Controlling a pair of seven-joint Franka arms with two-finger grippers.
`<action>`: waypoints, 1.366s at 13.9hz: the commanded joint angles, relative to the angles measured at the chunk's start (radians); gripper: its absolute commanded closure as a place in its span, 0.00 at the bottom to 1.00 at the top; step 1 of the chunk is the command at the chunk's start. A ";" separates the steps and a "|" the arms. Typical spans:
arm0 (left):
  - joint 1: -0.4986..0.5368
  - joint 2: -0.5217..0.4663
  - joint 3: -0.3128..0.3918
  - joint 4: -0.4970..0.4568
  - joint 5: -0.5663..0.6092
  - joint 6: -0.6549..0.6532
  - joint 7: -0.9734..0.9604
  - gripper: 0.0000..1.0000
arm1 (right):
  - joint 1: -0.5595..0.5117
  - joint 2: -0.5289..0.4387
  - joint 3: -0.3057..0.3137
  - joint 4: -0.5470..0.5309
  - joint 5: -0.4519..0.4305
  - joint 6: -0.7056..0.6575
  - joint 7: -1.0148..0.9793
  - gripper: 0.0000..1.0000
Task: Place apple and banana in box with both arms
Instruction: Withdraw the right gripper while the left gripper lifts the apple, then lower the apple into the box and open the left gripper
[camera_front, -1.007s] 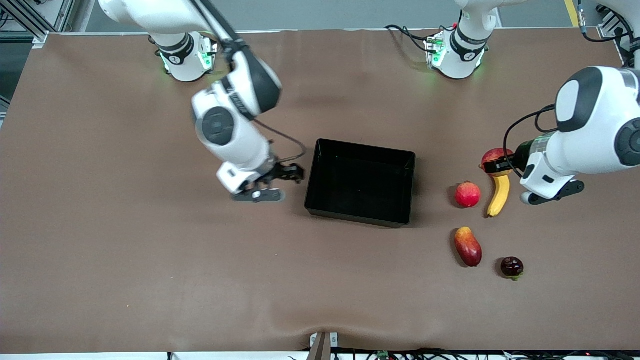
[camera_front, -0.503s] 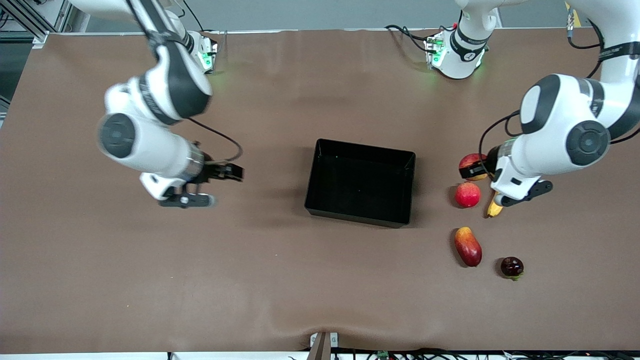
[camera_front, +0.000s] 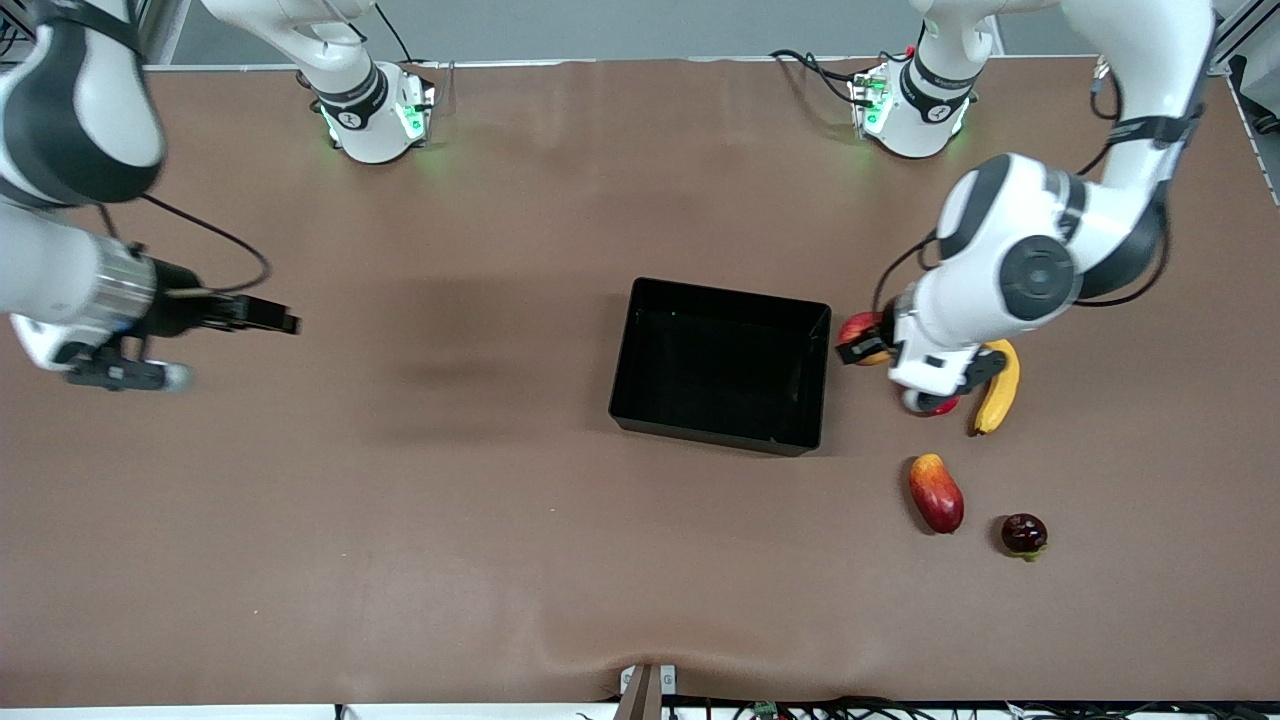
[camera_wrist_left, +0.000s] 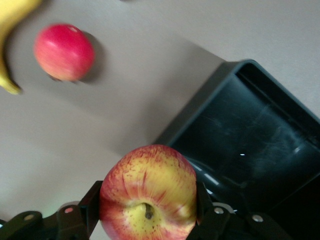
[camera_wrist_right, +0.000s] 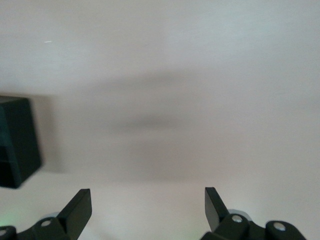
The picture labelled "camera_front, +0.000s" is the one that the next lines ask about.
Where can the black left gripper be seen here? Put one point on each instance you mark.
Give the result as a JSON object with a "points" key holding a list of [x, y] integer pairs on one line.
{"points": [[862, 351]]}

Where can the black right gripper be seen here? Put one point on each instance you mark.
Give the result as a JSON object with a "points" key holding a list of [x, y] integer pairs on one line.
{"points": [[178, 300]]}

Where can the red yellow apple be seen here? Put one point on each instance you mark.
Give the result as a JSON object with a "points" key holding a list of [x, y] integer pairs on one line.
{"points": [[858, 326]]}

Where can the yellow banana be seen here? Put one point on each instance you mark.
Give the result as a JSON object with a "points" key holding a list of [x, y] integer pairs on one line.
{"points": [[1000, 395]]}

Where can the black plastic box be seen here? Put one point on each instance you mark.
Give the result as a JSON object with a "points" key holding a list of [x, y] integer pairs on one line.
{"points": [[720, 370]]}

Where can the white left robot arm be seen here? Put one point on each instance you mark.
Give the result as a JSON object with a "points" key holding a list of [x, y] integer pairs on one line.
{"points": [[1030, 270]]}

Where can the red pomegranate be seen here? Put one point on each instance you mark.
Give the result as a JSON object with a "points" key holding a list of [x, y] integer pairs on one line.
{"points": [[945, 406]]}

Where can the red yellow mango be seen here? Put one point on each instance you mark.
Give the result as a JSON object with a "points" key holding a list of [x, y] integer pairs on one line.
{"points": [[937, 495]]}

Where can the dark purple mangosteen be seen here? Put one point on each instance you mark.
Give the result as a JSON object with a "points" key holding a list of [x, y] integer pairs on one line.
{"points": [[1023, 533]]}

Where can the brown table cover sheet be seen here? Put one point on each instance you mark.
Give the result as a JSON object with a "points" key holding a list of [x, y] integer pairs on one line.
{"points": [[500, 550]]}

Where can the small green connector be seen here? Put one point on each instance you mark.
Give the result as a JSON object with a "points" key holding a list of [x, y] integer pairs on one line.
{"points": [[767, 710]]}

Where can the aluminium profile frame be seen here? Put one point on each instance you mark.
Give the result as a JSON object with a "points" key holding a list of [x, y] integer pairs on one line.
{"points": [[150, 30], [1245, 30]]}

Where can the metal camera mount clamp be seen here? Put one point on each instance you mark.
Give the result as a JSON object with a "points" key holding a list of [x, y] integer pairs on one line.
{"points": [[645, 700]]}

